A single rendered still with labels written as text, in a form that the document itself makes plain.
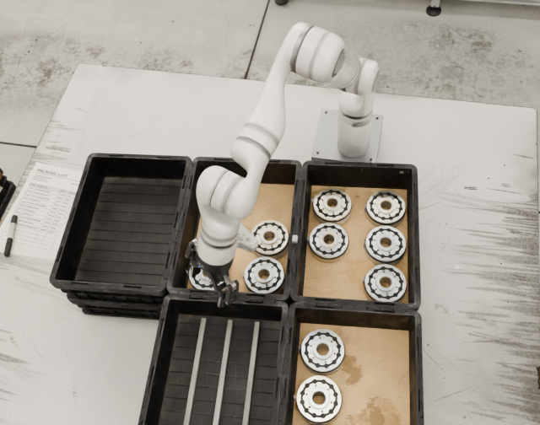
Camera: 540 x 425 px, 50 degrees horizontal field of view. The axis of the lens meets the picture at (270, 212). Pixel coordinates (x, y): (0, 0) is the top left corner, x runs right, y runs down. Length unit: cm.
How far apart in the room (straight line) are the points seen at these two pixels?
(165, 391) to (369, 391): 48
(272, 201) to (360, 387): 55
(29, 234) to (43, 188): 17
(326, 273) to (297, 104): 69
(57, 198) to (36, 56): 168
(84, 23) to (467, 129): 236
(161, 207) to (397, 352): 74
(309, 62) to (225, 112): 93
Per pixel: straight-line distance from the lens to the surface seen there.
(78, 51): 343
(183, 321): 148
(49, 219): 190
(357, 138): 163
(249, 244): 111
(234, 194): 95
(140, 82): 214
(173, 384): 144
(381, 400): 139
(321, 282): 147
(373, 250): 148
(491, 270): 169
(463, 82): 302
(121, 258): 160
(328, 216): 152
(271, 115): 100
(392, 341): 143
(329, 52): 105
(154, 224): 162
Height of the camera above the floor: 219
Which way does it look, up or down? 60 degrees down
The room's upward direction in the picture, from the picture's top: 10 degrees counter-clockwise
